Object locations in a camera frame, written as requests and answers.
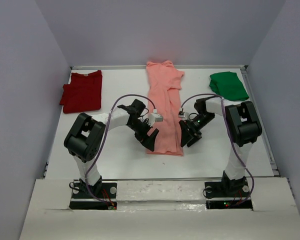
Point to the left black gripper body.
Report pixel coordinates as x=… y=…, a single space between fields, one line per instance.
x=138 y=126

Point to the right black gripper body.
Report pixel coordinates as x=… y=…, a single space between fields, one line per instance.
x=200 y=121

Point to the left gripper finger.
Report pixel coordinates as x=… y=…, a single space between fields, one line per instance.
x=143 y=140
x=150 y=142

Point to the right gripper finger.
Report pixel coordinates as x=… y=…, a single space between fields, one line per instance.
x=194 y=138
x=186 y=134

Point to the pink t-shirt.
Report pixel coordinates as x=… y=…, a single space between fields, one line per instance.
x=164 y=90

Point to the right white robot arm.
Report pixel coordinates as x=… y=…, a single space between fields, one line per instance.
x=243 y=128

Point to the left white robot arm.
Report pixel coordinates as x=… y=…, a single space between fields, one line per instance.
x=86 y=138

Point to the green t-shirt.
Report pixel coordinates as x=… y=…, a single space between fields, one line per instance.
x=228 y=85

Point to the white cardboard front cover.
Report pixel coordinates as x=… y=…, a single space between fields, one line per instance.
x=162 y=210

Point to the red folded t-shirt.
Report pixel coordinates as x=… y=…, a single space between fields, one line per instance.
x=83 y=93

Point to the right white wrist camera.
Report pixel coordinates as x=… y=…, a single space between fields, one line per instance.
x=183 y=114

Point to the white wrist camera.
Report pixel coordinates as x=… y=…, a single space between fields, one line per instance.
x=183 y=114
x=155 y=117

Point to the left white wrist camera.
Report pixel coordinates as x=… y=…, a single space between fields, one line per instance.
x=155 y=117

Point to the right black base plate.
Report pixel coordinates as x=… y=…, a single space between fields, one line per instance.
x=219 y=198

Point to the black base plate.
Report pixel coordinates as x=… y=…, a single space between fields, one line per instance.
x=219 y=198
x=105 y=199

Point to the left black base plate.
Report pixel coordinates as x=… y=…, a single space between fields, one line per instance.
x=105 y=199

